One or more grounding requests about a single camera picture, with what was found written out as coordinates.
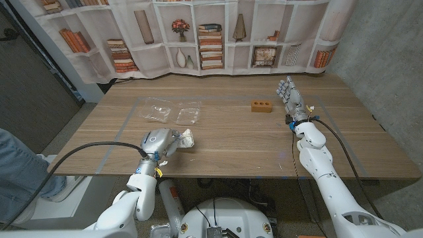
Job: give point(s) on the person in blue jeans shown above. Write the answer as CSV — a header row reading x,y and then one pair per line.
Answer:
x,y
23,178

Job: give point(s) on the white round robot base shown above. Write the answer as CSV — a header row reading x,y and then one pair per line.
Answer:
x,y
224,218

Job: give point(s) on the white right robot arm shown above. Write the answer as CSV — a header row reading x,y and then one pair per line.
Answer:
x,y
330,188

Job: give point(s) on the cream leaf-print pen bag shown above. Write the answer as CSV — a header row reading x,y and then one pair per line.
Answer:
x,y
187,139

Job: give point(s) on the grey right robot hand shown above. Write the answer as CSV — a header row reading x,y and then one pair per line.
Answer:
x,y
292,99

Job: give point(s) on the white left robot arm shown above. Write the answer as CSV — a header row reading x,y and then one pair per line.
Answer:
x,y
138,198

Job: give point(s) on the white platform step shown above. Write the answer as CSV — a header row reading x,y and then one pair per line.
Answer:
x,y
66,201

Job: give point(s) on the brown brick block with holes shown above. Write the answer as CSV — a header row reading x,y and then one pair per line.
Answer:
x,y
261,106

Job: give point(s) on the printed bookshelf backdrop cloth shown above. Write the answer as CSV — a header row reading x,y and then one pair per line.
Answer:
x,y
228,36

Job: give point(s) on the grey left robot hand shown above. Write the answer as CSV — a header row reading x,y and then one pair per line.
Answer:
x,y
158,142

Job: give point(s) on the clear plastic clamshell container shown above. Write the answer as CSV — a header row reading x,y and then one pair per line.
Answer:
x,y
185,114

